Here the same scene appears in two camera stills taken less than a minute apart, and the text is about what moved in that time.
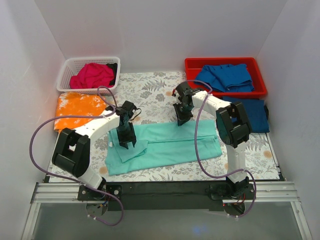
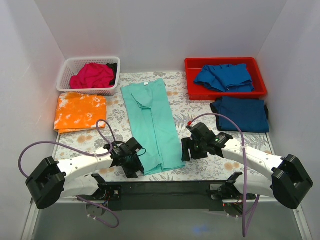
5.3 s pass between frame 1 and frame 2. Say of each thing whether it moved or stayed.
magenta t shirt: stayed
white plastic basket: stayed
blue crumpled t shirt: stayed
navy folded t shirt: stayed
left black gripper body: moved
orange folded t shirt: stayed
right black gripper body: moved
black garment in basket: stayed
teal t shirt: moved
